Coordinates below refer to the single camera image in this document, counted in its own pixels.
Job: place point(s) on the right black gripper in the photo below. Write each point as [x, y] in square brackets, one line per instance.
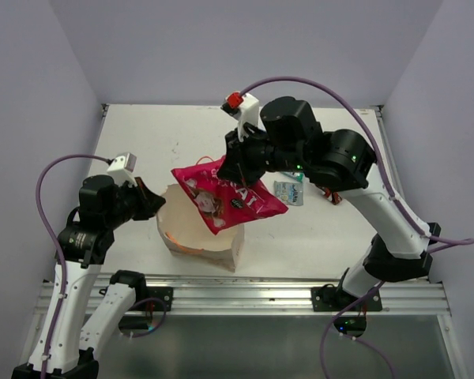
[235, 166]

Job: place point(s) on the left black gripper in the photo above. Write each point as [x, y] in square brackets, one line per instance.
[150, 202]

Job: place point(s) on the pink snack bag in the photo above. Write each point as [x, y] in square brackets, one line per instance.
[229, 197]

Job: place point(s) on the orange Doritos chip bag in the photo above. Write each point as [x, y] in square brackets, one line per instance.
[331, 196]

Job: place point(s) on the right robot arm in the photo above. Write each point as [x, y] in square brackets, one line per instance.
[284, 135]

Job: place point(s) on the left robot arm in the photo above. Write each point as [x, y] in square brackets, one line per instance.
[70, 344]

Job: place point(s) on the green Fox's candy bag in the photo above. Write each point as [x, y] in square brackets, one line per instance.
[298, 176]

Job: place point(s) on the small silver snack packet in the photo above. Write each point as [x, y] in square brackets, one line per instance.
[290, 193]

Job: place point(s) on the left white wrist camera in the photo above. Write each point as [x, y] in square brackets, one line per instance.
[121, 169]

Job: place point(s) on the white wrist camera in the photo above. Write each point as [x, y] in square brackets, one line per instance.
[121, 169]
[244, 109]

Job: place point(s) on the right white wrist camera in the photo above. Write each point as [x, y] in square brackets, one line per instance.
[244, 109]

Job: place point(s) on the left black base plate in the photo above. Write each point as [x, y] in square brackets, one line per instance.
[153, 299]

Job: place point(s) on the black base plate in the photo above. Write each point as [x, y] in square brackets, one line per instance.
[153, 299]
[331, 298]

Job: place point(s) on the aluminium mounting rail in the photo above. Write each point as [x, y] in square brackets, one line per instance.
[208, 291]

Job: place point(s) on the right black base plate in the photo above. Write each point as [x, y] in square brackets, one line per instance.
[331, 298]

